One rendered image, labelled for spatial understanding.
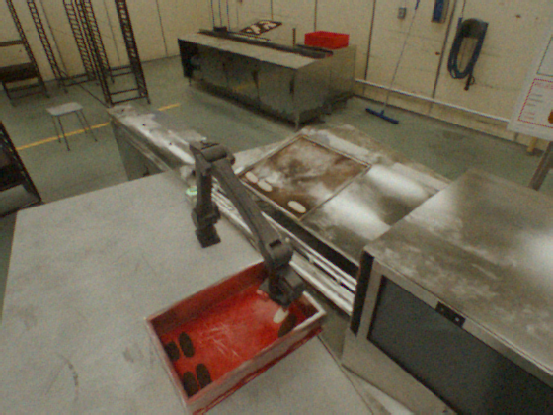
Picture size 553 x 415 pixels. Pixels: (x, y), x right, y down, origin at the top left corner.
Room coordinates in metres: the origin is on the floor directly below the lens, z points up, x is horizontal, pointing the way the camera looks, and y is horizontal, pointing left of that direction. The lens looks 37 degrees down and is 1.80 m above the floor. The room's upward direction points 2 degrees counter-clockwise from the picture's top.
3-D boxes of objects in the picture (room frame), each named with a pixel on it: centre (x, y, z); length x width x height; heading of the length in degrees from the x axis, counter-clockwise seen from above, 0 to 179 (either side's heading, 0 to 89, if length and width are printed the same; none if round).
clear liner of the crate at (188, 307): (0.63, 0.14, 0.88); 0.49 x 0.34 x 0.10; 125
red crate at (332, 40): (4.99, -0.75, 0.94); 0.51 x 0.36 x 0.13; 43
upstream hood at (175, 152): (2.11, 0.84, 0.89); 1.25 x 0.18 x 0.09; 39
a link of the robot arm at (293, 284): (0.67, -0.02, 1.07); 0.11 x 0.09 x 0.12; 36
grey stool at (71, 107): (3.97, 2.53, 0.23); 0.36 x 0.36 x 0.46; 45
